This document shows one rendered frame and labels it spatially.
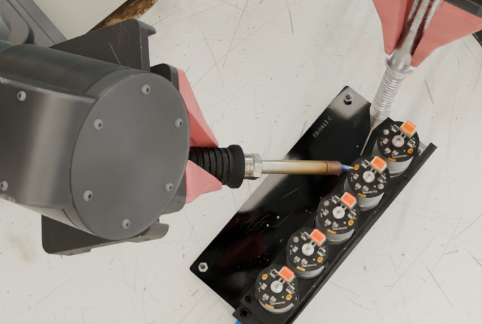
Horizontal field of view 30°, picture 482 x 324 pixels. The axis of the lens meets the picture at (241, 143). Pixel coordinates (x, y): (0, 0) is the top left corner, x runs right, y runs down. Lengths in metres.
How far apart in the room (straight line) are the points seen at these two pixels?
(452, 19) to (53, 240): 0.20
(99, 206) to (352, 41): 0.36
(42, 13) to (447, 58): 0.67
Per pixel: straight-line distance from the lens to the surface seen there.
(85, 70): 0.30
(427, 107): 0.61
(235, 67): 0.62
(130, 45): 0.42
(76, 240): 0.42
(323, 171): 0.52
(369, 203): 0.55
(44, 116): 0.27
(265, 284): 0.52
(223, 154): 0.49
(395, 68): 0.45
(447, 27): 0.39
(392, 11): 0.40
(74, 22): 1.19
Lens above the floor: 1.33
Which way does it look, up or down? 75 degrees down
